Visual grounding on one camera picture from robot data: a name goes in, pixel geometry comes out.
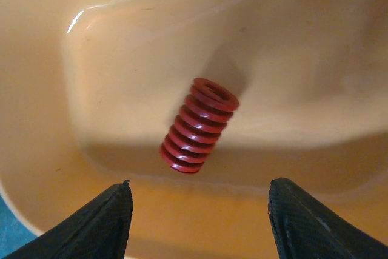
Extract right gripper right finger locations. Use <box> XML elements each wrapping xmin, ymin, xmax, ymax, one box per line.
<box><xmin>268</xmin><ymin>178</ymin><xmax>387</xmax><ymax>258</ymax></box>

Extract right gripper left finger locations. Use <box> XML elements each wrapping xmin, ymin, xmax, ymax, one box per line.
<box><xmin>6</xmin><ymin>180</ymin><xmax>133</xmax><ymax>258</ymax></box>

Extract red spring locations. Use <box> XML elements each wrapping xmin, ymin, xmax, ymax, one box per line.
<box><xmin>159</xmin><ymin>78</ymin><xmax>239</xmax><ymax>174</ymax></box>

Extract orange plastic tray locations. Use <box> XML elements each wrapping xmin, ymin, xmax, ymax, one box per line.
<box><xmin>1</xmin><ymin>0</ymin><xmax>387</xmax><ymax>258</ymax></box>

